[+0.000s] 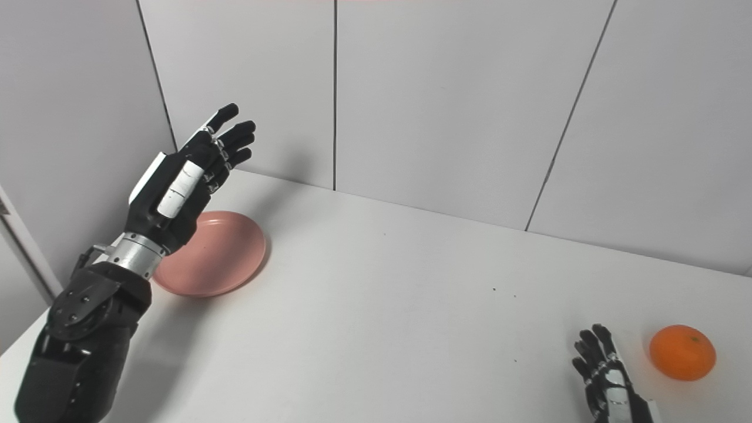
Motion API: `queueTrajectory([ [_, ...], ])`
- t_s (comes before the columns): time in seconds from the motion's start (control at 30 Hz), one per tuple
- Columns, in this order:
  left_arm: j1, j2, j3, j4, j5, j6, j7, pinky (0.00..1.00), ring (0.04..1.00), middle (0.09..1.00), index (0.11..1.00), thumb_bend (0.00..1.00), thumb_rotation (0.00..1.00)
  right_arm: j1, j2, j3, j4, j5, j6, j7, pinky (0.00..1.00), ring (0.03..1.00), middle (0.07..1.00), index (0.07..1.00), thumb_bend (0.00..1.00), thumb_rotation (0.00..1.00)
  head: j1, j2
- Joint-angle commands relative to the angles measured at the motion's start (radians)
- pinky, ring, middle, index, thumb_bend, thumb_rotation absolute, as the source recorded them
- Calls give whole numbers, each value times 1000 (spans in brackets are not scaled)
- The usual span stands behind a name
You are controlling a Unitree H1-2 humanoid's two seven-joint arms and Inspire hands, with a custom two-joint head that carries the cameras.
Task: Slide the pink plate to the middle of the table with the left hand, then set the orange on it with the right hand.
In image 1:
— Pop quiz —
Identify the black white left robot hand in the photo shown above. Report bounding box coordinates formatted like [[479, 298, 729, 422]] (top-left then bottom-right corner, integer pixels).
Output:
[[124, 103, 257, 255]]

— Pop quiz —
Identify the orange fruit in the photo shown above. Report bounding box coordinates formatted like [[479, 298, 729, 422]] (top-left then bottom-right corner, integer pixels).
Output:
[[649, 325, 717, 381]]

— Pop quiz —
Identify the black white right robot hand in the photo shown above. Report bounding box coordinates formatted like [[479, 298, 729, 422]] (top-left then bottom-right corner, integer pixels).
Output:
[[572, 324, 662, 423]]

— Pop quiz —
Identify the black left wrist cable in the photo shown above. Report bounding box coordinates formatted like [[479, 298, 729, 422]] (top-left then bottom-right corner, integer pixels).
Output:
[[73, 244, 113, 272]]

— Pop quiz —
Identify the pink round plate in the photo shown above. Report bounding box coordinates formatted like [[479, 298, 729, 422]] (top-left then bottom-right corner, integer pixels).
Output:
[[152, 211, 266, 298]]

